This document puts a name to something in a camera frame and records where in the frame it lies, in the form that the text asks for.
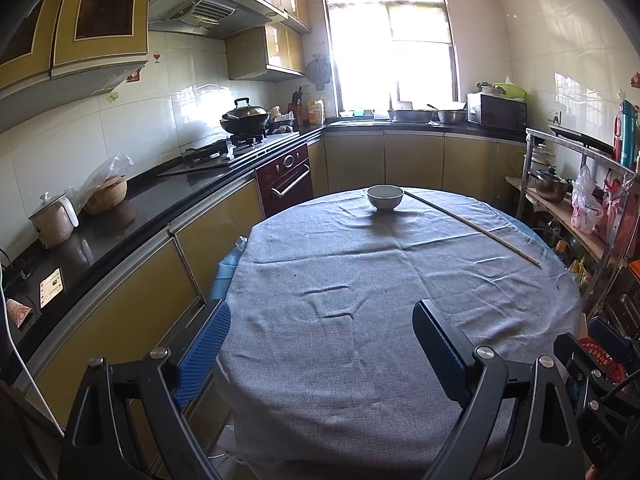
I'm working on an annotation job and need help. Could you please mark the green plastic basin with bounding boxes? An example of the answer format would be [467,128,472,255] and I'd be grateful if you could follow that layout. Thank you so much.
[492,81,528,102]

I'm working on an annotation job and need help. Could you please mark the maroon oven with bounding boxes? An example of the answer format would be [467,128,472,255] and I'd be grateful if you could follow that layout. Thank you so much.
[255,142,314,219]

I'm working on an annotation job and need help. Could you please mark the black gas stove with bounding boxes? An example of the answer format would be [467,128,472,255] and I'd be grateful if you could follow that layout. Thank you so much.
[157,130,301,179]

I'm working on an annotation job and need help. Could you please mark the long wooden stick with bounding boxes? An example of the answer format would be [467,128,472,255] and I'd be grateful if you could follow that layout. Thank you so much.
[403,190,542,266]

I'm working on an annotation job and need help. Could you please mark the grey tablecloth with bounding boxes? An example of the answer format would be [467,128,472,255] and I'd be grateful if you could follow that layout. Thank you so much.
[212,187,584,480]

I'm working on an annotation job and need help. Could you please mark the blue table underlay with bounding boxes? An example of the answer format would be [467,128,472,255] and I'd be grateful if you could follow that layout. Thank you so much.
[210,236,251,302]

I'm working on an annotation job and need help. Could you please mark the white paper card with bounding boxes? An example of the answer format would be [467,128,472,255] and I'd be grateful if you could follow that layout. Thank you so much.
[40,267,66,309]

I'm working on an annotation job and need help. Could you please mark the white electric pot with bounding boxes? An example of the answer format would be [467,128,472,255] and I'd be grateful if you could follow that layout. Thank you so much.
[29,194,80,250]

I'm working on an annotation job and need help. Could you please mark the red plastic bag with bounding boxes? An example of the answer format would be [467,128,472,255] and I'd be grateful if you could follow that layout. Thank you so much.
[602,170,632,247]

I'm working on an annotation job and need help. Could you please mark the bright window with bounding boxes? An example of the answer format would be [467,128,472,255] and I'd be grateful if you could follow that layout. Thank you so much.
[320,0,461,112]

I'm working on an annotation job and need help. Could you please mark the black kitchen counter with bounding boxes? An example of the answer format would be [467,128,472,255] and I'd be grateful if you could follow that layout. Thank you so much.
[0,121,529,361]

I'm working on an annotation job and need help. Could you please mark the black wok with lid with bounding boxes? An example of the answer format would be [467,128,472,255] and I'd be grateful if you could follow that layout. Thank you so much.
[220,97,271,136]

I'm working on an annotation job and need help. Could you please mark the black microwave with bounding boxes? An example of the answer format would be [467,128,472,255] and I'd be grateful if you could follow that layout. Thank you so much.
[466,92,529,131]

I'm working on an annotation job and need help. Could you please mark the brown clay pot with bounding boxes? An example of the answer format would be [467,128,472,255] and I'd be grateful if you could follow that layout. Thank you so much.
[82,175,129,216]

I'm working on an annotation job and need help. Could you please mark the pink patterned packet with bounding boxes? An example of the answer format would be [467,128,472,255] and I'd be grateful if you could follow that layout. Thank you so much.
[7,297,35,330]

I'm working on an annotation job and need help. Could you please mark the yellow glossy upper cabinet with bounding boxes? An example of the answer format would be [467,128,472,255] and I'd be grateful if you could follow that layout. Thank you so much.
[225,0,314,84]

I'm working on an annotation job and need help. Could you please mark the black flat cooktop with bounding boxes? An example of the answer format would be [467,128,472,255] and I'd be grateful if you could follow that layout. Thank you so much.
[549,125,616,156]

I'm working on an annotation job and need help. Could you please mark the clear plastic bag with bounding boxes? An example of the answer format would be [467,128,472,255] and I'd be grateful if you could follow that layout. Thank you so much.
[80,154,135,202]

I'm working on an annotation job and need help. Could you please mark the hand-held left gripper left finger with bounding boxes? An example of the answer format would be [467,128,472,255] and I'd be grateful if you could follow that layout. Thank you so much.
[59,299,232,480]

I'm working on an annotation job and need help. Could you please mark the dark knife block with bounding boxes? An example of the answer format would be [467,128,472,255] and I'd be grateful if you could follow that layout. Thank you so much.
[291,87,307,126]

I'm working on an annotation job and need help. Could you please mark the yellow framed upper cabinets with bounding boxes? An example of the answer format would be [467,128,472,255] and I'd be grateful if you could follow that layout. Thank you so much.
[0,0,152,134]

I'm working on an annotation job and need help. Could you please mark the steel cooking pot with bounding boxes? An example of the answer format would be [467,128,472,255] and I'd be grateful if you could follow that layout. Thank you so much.
[534,167,571,204]

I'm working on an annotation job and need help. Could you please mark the pink plastic bag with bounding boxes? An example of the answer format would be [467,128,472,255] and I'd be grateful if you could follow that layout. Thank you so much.
[571,165,604,235]

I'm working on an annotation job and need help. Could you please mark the red plastic basket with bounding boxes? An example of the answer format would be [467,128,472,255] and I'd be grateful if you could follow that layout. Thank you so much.
[580,337,629,384]

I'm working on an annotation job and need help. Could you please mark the wide metal basin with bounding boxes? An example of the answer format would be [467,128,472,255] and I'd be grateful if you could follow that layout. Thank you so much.
[387,107,436,124]

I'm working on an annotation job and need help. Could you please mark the steel range hood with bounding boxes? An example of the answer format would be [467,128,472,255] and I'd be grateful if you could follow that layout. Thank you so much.
[147,0,289,39]

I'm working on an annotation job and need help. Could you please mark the white cable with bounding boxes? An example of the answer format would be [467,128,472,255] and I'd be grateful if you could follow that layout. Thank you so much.
[0,265,67,437]

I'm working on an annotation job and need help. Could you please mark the white bowl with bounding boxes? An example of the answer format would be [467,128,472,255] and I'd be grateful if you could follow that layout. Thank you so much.
[366,185,404,212]

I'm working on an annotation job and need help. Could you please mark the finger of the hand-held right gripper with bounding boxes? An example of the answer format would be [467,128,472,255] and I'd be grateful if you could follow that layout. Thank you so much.
[587,316,636,366]
[552,332,609,411]

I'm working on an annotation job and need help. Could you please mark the yellow lower side cabinets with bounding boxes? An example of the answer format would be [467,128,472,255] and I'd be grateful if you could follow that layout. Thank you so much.
[25,180,266,433]

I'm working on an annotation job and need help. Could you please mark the metal shelf rack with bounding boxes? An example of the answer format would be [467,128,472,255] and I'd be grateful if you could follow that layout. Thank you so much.
[505,127,640,321]

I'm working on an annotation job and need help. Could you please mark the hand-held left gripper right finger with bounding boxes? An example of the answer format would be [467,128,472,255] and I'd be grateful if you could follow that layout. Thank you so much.
[412,299,586,480]

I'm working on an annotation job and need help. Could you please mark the teal thermos bottle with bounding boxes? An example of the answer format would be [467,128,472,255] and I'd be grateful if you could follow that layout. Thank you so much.
[620,99,636,169]

